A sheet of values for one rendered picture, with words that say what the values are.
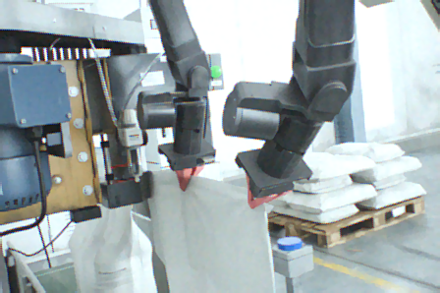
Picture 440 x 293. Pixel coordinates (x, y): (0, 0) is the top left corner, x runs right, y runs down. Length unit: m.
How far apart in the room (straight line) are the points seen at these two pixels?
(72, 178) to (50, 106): 0.30
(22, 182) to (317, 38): 0.52
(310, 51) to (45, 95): 0.42
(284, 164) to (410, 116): 7.61
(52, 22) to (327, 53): 0.52
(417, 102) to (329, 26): 7.87
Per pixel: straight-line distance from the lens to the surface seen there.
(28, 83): 0.77
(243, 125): 0.59
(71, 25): 0.95
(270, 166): 0.67
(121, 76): 1.09
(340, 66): 0.57
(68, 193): 1.06
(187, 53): 0.87
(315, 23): 0.54
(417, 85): 8.42
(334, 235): 3.81
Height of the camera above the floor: 1.23
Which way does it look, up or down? 6 degrees down
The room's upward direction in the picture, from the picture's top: 7 degrees counter-clockwise
